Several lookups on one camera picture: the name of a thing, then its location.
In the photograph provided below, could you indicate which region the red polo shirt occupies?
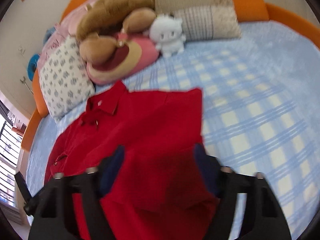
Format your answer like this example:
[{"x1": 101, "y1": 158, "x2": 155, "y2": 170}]
[{"x1": 44, "y1": 81, "x2": 217, "y2": 239}]

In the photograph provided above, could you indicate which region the white floral pillow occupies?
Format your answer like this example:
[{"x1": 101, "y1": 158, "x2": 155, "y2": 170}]
[{"x1": 39, "y1": 36, "x2": 95, "y2": 121}]

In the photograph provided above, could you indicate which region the blue plaid blanket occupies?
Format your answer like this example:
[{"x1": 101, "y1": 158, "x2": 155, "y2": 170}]
[{"x1": 27, "y1": 21, "x2": 319, "y2": 239}]

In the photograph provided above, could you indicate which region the blue neck pillow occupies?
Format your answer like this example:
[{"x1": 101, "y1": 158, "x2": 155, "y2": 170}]
[
  {"x1": 27, "y1": 54, "x2": 40, "y2": 81},
  {"x1": 43, "y1": 27, "x2": 56, "y2": 45}
]

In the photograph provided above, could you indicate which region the pink quilt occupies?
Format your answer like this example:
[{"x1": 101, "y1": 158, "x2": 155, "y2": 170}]
[{"x1": 37, "y1": 0, "x2": 97, "y2": 71}]

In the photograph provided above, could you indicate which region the pink round plush cushion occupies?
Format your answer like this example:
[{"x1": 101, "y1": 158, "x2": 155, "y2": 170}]
[{"x1": 86, "y1": 33, "x2": 159, "y2": 86}]

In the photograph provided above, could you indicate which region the brown plush toy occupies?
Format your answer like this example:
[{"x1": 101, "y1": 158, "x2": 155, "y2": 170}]
[{"x1": 75, "y1": 0, "x2": 156, "y2": 65}]

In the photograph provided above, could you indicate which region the beige striped pillow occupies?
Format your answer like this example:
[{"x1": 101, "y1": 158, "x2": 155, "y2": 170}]
[{"x1": 174, "y1": 5, "x2": 241, "y2": 41}]

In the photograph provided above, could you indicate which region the white plush cat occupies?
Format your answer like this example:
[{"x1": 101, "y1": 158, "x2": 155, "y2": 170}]
[{"x1": 149, "y1": 15, "x2": 186, "y2": 58}]

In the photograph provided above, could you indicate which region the orange bed frame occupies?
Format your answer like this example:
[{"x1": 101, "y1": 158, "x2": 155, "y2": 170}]
[{"x1": 21, "y1": 0, "x2": 319, "y2": 152}]

